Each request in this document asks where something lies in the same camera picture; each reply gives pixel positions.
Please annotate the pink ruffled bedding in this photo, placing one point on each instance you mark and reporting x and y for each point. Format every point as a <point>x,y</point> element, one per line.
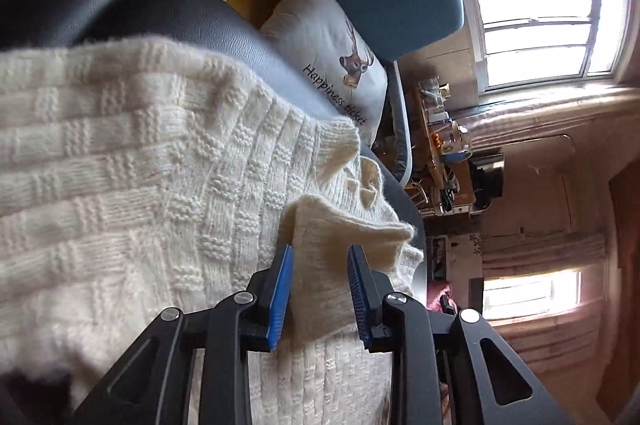
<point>440,295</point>

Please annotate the large barred window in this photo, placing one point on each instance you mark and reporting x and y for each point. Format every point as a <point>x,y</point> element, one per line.
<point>530,5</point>

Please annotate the wooden desk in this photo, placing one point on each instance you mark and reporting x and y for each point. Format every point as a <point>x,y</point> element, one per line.
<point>425,125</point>

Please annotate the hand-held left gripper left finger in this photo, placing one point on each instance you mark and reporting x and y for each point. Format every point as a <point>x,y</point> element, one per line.
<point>280,300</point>

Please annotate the white knit sweater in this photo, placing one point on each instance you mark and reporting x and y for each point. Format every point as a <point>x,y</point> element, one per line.
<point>150,155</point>

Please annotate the row of clear jars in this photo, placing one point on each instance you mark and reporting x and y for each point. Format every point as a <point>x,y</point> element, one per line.
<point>432,92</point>

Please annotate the patterned beige curtain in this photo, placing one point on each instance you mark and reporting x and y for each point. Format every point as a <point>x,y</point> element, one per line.
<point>550,120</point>

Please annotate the deer print pillow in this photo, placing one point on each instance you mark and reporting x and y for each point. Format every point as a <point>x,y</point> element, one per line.
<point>310,35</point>

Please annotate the grey yellow blue sofa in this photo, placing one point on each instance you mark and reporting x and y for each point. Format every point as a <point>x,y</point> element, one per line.
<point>400,5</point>

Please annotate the blue round object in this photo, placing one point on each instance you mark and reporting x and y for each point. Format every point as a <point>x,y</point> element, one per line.
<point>452,156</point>

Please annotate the black monitor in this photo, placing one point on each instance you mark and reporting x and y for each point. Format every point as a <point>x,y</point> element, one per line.
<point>487,180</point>

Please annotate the small window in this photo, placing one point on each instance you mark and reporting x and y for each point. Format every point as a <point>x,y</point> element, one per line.
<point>530,295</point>

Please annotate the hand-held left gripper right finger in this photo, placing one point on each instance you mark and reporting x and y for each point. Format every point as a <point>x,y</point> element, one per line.
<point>357,295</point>

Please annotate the black leather padded table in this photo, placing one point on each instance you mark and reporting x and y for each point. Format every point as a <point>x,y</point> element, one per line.
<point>200,20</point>

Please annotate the cluster of small oranges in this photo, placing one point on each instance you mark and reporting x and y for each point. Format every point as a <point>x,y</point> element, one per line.
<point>437,140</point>

